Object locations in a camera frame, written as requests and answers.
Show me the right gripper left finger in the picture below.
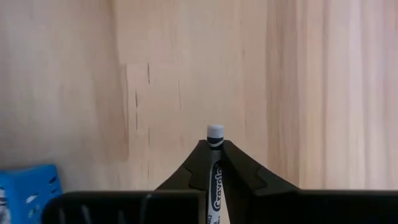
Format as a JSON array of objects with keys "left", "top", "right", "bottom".
[{"left": 42, "top": 139, "right": 213, "bottom": 224}]

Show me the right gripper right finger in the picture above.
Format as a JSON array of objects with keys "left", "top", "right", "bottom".
[{"left": 219, "top": 139, "right": 398, "bottom": 224}]

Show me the grey crayon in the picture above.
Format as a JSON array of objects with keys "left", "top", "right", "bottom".
[{"left": 206, "top": 124, "right": 225, "bottom": 224}]

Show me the blue plastic basket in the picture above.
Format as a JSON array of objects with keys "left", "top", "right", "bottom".
[{"left": 0, "top": 164, "right": 63, "bottom": 224}]

